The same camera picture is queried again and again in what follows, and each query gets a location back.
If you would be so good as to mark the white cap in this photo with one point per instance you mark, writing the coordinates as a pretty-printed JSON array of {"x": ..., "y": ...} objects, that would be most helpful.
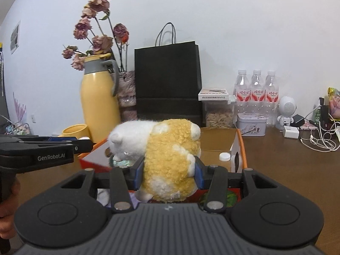
[{"x": 224, "y": 156}]

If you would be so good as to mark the white flat box on jar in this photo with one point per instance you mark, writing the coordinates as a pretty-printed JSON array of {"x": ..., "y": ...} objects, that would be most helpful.
[{"x": 213, "y": 94}]

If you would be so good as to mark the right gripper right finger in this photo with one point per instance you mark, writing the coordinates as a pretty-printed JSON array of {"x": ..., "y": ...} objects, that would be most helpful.
[{"x": 214, "y": 178}]

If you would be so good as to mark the middle water bottle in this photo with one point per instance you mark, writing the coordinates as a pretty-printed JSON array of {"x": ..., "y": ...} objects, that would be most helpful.
[{"x": 257, "y": 92}]

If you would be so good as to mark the dried pink flower bouquet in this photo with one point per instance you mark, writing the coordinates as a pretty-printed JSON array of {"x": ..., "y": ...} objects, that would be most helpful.
[{"x": 96, "y": 27}]

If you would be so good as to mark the yellow ceramic mug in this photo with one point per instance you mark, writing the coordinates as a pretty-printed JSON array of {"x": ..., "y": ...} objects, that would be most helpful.
[{"x": 77, "y": 130}]

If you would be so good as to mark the water bottle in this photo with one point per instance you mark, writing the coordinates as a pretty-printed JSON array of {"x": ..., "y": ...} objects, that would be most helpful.
[
  {"x": 257, "y": 92},
  {"x": 271, "y": 97},
  {"x": 242, "y": 93}
]

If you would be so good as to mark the metal wire shelf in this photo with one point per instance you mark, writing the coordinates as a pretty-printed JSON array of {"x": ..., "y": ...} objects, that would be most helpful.
[{"x": 18, "y": 128}]

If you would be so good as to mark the left water bottle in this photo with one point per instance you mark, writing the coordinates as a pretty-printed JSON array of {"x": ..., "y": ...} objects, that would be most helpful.
[{"x": 242, "y": 93}]

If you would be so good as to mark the orange cardboard box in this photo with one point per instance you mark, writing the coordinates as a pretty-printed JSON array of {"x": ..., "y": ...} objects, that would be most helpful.
[{"x": 213, "y": 142}]

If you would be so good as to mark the yellow thermos jug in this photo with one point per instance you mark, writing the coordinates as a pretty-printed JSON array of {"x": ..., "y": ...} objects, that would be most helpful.
[{"x": 99, "y": 95}]

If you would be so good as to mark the white and yellow plush toy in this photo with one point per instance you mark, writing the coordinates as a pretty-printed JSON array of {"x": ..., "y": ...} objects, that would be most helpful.
[{"x": 169, "y": 149}]

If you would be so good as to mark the clear jar of seeds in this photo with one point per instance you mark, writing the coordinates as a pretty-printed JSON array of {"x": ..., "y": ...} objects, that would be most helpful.
[{"x": 219, "y": 114}]

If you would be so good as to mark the right water bottle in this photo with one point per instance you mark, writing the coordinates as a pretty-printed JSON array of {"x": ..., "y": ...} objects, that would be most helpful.
[{"x": 271, "y": 97}]

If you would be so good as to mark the white charger adapter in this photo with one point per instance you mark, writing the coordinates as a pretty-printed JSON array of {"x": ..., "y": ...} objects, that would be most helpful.
[{"x": 290, "y": 132}]

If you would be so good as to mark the fuzzy pink vase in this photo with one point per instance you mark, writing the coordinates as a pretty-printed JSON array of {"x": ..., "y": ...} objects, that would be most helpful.
[{"x": 127, "y": 96}]

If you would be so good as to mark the grey printed tin box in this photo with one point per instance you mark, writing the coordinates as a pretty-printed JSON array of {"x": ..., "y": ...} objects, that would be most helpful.
[{"x": 251, "y": 124}]

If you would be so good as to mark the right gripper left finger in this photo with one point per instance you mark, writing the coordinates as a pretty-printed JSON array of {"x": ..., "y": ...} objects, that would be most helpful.
[{"x": 122, "y": 180}]

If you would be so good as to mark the person's left hand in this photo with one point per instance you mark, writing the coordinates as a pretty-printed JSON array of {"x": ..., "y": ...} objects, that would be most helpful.
[{"x": 8, "y": 209}]

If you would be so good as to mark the white robot figurine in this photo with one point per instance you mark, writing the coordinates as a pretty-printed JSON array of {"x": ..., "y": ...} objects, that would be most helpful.
[{"x": 286, "y": 109}]

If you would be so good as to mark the colourful snack packet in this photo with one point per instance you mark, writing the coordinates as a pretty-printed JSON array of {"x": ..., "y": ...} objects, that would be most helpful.
[{"x": 334, "y": 103}]

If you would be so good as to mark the black paper shopping bag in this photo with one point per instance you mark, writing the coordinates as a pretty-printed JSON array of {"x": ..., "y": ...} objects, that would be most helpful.
[{"x": 168, "y": 81}]

